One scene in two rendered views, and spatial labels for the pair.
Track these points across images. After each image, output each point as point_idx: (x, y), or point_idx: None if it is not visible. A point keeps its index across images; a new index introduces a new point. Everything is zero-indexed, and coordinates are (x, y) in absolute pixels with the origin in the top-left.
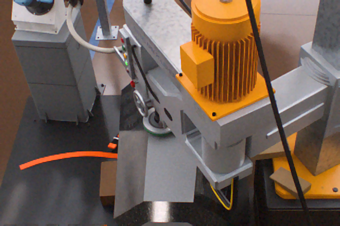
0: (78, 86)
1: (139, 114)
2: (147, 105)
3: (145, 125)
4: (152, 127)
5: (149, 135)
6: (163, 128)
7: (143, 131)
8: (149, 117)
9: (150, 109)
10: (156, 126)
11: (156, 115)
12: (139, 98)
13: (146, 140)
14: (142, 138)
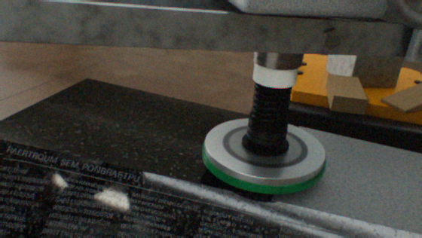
0: None
1: (146, 234)
2: (385, 10)
3: (285, 177)
4: (299, 166)
5: (296, 203)
6: (307, 148)
7: (254, 229)
8: (250, 162)
9: (213, 154)
10: (297, 157)
11: (280, 124)
12: (65, 224)
13: (317, 217)
14: (286, 237)
